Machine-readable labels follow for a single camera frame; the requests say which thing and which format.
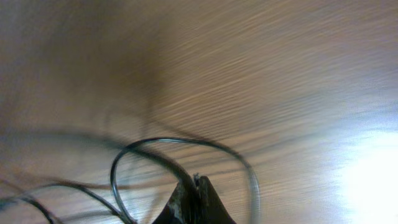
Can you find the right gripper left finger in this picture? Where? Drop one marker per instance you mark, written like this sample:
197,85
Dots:
177,208

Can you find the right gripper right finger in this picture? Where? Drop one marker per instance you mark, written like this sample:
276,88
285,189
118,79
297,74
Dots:
212,210

